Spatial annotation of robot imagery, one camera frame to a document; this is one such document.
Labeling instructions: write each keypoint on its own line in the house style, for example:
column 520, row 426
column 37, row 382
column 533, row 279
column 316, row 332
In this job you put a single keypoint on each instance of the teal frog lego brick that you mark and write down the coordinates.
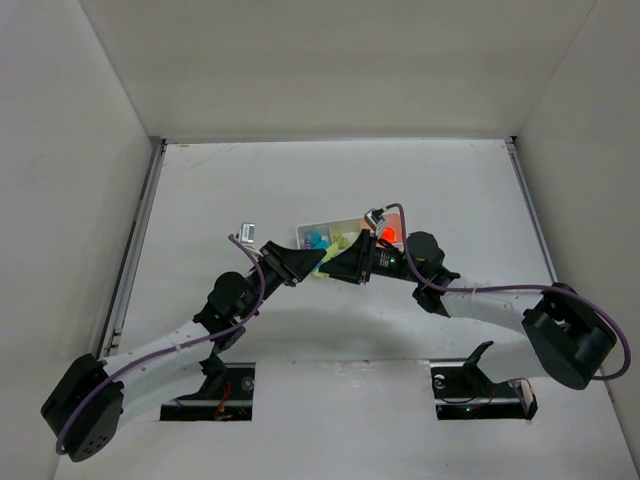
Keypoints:
column 314, row 240

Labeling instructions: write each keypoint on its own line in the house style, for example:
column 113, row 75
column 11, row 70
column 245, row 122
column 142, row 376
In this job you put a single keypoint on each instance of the orange round lego dish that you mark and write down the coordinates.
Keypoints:
column 392, row 235

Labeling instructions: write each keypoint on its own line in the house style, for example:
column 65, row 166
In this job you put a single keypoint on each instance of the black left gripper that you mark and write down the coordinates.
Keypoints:
column 279, row 265

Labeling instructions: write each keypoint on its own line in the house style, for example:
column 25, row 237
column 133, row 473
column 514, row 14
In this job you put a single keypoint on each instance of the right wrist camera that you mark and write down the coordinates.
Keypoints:
column 375, row 220

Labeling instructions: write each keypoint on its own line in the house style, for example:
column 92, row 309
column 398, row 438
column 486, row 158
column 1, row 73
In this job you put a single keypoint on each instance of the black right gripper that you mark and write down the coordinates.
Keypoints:
column 366, row 258

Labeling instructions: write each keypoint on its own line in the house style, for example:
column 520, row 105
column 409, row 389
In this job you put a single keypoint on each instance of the white divided plastic tray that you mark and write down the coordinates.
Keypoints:
column 350, row 228

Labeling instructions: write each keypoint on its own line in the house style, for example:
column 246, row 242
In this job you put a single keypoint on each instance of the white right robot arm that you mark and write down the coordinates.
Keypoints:
column 558, row 335

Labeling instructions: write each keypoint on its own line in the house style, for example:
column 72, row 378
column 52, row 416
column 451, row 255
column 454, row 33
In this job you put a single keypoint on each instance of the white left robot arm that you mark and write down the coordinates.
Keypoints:
column 89, row 401

